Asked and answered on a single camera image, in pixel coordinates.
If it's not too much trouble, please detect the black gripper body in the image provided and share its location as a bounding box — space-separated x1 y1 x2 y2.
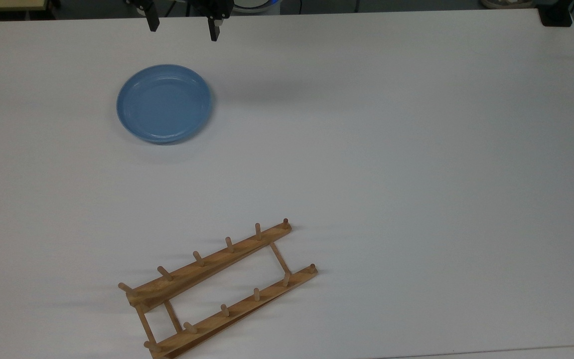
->
192 0 235 20

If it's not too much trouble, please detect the blue round plate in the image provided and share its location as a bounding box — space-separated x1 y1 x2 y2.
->
116 64 214 145

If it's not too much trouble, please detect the wooden plate rack with pegs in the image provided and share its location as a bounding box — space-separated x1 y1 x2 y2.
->
118 218 318 359

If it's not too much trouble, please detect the white and blue round object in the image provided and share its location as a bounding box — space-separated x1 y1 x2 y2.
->
234 0 282 13

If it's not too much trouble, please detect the light wooden table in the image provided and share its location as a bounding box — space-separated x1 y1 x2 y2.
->
0 0 49 12

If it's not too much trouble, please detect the grey round base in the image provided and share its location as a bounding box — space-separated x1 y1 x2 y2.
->
480 0 535 10

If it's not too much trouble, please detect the black table clamp with pole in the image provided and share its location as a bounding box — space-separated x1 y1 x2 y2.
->
538 3 574 27

